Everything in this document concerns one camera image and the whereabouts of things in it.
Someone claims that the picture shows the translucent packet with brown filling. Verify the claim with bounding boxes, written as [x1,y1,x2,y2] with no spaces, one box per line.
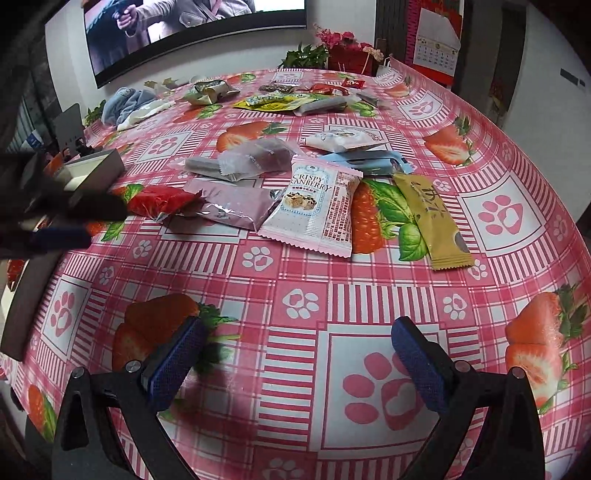
[218,137,298,183]

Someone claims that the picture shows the blue snack packet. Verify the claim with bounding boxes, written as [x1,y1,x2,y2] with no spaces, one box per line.
[318,150,407,178]

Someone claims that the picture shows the yellow and green snack packet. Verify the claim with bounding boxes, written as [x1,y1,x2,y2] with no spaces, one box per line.
[232,92,324,112]

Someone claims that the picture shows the bright red snack packet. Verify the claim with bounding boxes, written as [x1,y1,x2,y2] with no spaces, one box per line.
[124,187,201,217]

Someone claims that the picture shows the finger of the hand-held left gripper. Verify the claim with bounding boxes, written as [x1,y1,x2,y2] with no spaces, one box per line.
[41,185,129,223]
[18,225,93,254]

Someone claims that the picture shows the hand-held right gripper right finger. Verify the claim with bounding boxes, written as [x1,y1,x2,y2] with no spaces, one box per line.
[392,316,548,480]

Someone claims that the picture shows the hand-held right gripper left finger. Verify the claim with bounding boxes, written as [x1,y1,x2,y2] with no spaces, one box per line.
[53,316,208,480]

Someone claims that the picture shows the translucent packet with grey stick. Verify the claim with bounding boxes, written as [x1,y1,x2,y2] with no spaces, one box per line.
[185,157,225,178]

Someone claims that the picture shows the grey cardboard box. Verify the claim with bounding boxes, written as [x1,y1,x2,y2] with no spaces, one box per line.
[0,148,125,361]

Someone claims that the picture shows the wall calendar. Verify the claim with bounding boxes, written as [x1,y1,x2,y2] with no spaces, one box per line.
[406,0,465,86]

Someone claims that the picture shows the crumpled green and gold packet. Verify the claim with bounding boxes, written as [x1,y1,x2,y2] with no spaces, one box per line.
[185,78,241,106]

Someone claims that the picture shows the white and pink snack packet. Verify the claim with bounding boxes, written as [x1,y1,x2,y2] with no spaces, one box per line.
[302,129,386,153]

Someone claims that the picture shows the pale pink foil snack packet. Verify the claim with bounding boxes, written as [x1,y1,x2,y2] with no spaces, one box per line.
[161,178,282,234]

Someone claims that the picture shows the green potted plant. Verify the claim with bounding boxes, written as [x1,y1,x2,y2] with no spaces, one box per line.
[83,102,108,126]
[281,46,331,71]

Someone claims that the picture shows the white cloth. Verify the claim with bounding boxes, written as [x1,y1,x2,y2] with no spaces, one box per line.
[117,99,174,131]

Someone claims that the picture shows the black phone stand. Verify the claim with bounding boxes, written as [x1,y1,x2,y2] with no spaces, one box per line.
[52,104,86,155]

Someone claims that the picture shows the blue grey cloth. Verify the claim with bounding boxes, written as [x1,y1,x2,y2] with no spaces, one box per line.
[102,87,155,127]

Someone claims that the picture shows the pink strawberry print tablecloth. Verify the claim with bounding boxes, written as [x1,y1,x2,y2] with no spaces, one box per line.
[0,65,591,480]

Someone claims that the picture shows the white cranberry snack packet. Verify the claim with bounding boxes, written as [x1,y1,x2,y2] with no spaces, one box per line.
[257,155,363,257]

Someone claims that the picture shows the wall television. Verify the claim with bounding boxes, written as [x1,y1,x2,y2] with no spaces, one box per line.
[83,0,308,88]

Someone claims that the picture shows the gold snack packet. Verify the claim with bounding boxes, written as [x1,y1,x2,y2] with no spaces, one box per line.
[392,173,475,271]

